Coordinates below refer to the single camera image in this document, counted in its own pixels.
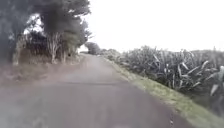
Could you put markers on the rounded dark tree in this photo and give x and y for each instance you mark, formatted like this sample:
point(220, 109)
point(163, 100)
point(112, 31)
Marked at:
point(92, 47)

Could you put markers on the grey asphalt path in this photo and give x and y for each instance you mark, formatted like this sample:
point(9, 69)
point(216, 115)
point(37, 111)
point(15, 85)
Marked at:
point(90, 96)

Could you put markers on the row of flax bushes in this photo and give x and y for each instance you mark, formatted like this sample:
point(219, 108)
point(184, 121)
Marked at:
point(173, 68)

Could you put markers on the grass verge strip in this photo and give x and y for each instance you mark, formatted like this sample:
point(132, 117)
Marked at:
point(166, 95)

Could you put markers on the row of dark trees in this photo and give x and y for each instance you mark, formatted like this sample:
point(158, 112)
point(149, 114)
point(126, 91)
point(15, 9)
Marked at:
point(50, 30)

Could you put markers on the brown leaf-littered bank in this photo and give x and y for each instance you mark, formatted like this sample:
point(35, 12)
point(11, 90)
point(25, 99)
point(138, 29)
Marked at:
point(30, 71)

